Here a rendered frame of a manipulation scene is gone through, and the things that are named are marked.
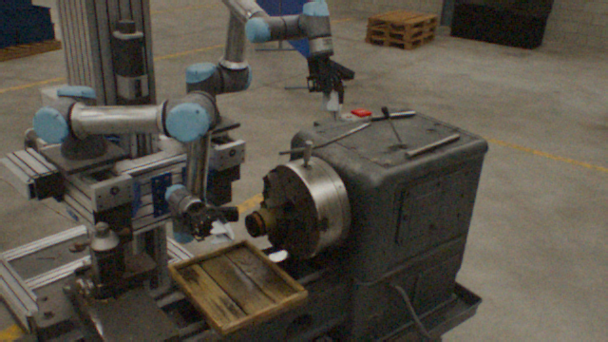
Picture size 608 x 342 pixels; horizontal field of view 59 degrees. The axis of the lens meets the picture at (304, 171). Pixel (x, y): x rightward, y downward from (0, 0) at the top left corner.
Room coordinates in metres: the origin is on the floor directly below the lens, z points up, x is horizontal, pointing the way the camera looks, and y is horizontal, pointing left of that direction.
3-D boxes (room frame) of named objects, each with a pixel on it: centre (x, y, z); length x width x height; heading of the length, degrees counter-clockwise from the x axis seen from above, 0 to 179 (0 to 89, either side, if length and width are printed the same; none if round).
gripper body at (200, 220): (1.42, 0.30, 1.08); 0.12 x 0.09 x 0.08; 39
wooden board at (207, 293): (1.37, 0.20, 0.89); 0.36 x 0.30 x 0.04; 39
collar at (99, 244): (1.21, 0.53, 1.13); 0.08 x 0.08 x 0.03
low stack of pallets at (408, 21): (9.68, -1.60, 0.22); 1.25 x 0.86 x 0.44; 148
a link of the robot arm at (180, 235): (1.56, 0.39, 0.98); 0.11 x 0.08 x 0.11; 177
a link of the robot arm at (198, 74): (2.06, 0.42, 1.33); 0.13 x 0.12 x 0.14; 127
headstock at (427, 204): (1.79, -0.30, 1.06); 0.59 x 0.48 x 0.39; 129
